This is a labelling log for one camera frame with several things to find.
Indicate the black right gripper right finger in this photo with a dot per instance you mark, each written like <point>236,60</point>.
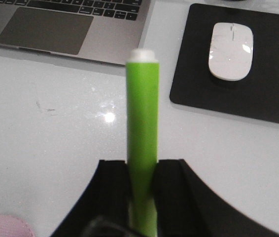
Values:
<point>187,207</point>

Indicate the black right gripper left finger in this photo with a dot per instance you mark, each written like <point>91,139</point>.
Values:
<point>104,205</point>

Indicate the green marker pen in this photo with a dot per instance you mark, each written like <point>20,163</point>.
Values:
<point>142,81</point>

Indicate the pink mesh pen holder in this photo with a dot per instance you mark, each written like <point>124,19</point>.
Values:
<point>11,226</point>

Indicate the black mouse pad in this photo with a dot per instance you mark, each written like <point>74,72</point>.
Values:
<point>257,95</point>

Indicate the white computer mouse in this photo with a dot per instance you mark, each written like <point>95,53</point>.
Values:
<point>231,51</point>

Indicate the grey laptop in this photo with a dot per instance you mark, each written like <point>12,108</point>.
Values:
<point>97,30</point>

